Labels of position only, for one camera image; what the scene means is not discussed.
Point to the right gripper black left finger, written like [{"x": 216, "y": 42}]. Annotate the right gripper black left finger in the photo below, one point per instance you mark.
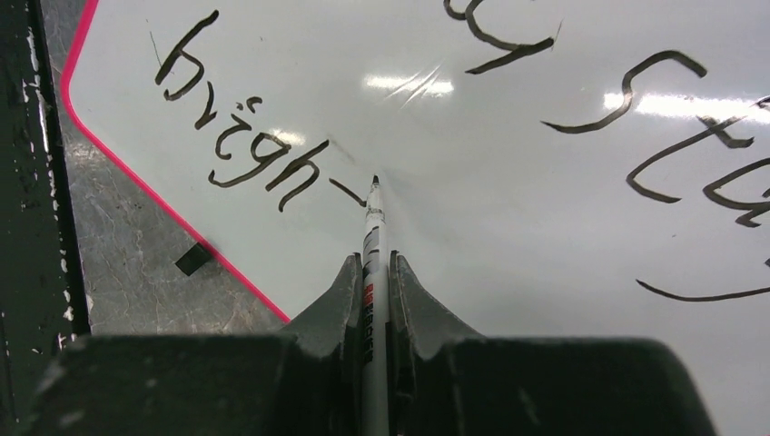
[{"x": 299, "y": 380}]

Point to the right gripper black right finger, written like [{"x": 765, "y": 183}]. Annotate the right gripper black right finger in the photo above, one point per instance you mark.
[{"x": 448, "y": 379}]

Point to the whiteboard marker pen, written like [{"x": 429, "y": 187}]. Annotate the whiteboard marker pen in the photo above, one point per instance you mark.
[{"x": 375, "y": 419}]

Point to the pink framed whiteboard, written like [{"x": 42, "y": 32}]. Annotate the pink framed whiteboard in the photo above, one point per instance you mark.
[{"x": 549, "y": 168}]

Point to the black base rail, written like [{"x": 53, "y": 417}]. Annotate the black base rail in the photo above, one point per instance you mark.
[{"x": 43, "y": 306}]

